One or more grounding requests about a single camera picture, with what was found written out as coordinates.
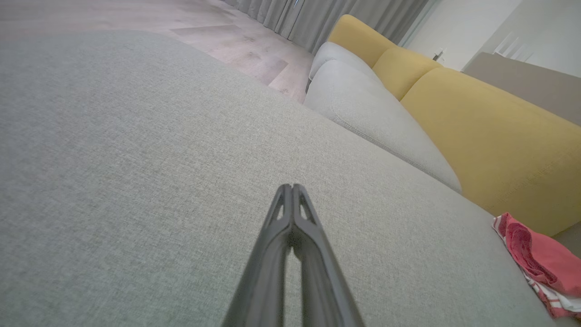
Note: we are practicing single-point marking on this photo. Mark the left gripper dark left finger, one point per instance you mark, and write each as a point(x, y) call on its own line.
point(265, 272)

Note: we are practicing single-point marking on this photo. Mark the grey curtain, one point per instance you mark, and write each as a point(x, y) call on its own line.
point(327, 18)

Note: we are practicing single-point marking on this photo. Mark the wide yellow sofa back cushion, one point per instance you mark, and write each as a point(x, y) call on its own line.
point(499, 145)

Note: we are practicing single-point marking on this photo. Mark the red shorts white trim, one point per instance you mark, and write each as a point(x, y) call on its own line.
point(540, 254)

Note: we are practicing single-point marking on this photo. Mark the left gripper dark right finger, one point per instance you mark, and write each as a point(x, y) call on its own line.
point(322, 281)

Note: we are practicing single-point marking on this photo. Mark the taupe cabinet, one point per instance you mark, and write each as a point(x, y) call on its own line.
point(535, 86)

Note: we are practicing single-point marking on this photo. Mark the large grey sofa seat cushion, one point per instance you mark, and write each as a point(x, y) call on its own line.
point(136, 159)

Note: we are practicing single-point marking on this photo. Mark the white wall rack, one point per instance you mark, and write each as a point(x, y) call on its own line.
point(513, 45)

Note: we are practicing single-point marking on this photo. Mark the small dark wall fixture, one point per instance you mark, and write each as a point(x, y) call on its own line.
point(438, 55)

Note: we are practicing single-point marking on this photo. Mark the red jersey shirt white sleeves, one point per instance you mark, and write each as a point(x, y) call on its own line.
point(551, 297)

